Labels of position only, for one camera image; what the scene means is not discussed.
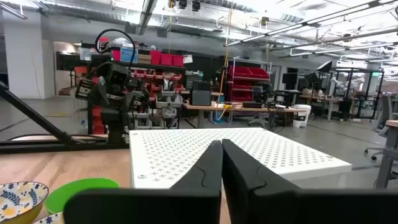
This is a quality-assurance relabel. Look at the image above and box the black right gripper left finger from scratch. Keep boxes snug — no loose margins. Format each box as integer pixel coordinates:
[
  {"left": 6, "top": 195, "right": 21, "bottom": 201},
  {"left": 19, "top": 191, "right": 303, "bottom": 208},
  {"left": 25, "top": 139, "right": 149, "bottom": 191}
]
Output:
[{"left": 63, "top": 139, "right": 224, "bottom": 224}]

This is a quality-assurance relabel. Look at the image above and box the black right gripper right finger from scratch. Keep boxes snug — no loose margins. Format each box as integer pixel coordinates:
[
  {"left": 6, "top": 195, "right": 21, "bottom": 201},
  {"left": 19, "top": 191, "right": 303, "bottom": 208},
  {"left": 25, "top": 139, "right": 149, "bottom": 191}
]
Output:
[{"left": 221, "top": 138, "right": 398, "bottom": 224}]

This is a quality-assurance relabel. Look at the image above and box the green plastic mini bowl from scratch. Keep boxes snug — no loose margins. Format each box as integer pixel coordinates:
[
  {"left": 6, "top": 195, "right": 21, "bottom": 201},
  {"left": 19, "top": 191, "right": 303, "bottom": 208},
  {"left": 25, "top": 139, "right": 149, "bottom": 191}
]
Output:
[{"left": 45, "top": 177, "right": 120, "bottom": 215}]

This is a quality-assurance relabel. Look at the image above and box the yellow floral mini bowl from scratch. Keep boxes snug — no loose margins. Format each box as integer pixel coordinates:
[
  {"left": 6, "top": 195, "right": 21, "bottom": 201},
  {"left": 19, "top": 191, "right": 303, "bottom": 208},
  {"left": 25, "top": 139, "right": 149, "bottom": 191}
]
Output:
[
  {"left": 32, "top": 211, "right": 65, "bottom": 224},
  {"left": 0, "top": 181, "right": 50, "bottom": 224}
]

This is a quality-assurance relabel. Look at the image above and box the white perforated shelf riser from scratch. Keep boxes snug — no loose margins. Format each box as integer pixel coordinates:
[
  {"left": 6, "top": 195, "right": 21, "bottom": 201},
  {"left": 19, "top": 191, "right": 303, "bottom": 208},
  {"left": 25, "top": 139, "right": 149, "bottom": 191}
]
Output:
[{"left": 128, "top": 126, "right": 353, "bottom": 190}]

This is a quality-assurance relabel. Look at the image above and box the blue storage box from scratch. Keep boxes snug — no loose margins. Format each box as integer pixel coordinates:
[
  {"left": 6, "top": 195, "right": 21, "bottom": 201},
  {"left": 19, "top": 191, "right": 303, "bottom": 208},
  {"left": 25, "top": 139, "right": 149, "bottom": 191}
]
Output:
[{"left": 120, "top": 47, "right": 139, "bottom": 63}]

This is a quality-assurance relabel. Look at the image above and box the shelving rack with red bins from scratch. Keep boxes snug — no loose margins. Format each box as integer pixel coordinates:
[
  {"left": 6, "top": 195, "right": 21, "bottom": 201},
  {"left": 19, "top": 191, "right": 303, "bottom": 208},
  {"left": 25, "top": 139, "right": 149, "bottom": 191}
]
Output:
[{"left": 74, "top": 37, "right": 187, "bottom": 131}]

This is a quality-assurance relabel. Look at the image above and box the long wooden workbench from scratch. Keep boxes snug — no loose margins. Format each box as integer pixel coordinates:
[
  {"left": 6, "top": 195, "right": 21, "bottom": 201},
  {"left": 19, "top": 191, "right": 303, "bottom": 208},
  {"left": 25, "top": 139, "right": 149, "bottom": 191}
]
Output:
[{"left": 182, "top": 101, "right": 307, "bottom": 129}]

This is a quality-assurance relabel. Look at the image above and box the white bucket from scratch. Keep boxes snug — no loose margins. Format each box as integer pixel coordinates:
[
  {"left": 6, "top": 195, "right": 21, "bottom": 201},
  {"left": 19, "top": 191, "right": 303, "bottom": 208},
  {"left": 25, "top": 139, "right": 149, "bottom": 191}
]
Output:
[{"left": 292, "top": 104, "right": 312, "bottom": 129}]

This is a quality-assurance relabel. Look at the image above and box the black equipment box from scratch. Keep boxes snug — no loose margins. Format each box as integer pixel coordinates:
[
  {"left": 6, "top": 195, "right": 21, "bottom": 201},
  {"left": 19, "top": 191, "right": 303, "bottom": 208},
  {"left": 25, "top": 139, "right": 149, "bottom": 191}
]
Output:
[{"left": 190, "top": 81, "right": 213, "bottom": 106}]

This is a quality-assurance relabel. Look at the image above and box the black background monitor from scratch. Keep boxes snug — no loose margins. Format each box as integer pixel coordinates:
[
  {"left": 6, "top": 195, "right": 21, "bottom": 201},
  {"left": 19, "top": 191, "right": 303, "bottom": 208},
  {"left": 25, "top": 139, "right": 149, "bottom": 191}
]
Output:
[{"left": 281, "top": 72, "right": 299, "bottom": 91}]

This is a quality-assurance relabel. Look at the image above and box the metal rack with red bins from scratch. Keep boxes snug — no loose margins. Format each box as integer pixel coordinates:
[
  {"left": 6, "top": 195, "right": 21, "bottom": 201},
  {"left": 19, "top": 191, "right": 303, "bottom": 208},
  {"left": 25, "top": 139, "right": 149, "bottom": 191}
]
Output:
[{"left": 226, "top": 57, "right": 272, "bottom": 103}]

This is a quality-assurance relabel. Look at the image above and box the wood topped side table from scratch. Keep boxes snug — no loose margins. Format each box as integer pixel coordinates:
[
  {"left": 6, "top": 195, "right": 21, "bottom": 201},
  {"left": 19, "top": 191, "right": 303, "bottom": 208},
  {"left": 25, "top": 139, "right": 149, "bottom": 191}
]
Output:
[{"left": 374, "top": 119, "right": 398, "bottom": 190}]

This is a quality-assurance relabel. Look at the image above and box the grey office chair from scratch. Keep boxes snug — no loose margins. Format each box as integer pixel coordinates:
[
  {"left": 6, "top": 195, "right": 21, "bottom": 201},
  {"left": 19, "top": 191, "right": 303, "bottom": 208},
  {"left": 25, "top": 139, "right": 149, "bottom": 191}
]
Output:
[{"left": 363, "top": 93, "right": 394, "bottom": 161}]

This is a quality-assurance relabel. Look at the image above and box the black framed robot cell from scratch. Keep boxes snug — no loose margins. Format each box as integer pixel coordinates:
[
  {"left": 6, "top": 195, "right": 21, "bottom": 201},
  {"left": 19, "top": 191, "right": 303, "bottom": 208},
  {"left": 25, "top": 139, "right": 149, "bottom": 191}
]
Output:
[{"left": 329, "top": 67, "right": 386, "bottom": 121}]

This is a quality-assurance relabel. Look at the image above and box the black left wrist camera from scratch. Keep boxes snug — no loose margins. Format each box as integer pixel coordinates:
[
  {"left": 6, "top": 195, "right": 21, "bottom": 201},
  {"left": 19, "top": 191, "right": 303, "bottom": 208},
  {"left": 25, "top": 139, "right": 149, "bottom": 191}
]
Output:
[{"left": 105, "top": 63, "right": 131, "bottom": 85}]

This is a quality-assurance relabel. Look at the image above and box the black left wrist camera cable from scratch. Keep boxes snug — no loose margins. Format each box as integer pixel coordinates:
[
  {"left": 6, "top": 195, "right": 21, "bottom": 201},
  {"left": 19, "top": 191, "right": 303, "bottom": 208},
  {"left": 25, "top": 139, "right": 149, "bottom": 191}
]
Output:
[{"left": 94, "top": 28, "right": 137, "bottom": 71}]

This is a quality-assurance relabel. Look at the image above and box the black aluminium table frame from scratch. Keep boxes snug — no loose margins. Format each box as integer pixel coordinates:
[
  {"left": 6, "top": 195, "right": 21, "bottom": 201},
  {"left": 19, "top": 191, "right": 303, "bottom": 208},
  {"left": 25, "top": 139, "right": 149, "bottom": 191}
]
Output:
[{"left": 0, "top": 80, "right": 130, "bottom": 154}]

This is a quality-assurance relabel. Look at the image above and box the yellow hanging cable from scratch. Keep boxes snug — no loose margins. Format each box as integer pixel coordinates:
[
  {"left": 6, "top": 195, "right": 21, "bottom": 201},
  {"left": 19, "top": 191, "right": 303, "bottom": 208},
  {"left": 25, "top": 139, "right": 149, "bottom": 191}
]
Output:
[{"left": 216, "top": 6, "right": 234, "bottom": 122}]

